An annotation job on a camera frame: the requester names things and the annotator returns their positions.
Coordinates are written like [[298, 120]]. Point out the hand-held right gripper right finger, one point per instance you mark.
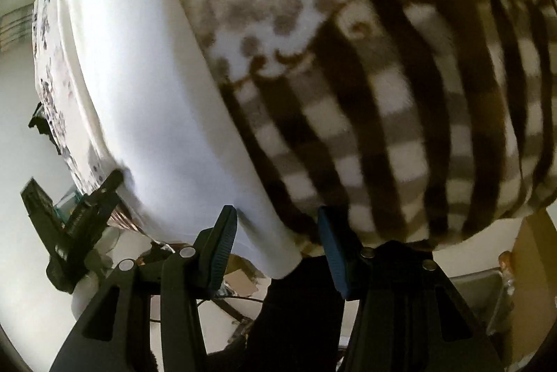
[[332, 250]]

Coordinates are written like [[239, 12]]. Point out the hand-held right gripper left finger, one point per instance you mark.
[[225, 239]]

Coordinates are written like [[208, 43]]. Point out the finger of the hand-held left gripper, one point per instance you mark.
[[103, 192]]

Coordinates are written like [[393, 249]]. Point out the white garment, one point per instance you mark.
[[143, 72]]

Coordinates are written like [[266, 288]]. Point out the dark cloth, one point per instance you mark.
[[296, 320]]

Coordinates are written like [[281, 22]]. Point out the floral printed bed sheet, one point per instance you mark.
[[54, 93]]

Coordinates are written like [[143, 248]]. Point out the grey plastic container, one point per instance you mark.
[[476, 298]]

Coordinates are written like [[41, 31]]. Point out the brown checkered spotted blanket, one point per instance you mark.
[[374, 85]]

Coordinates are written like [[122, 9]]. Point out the brown cardboard box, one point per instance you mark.
[[537, 280]]

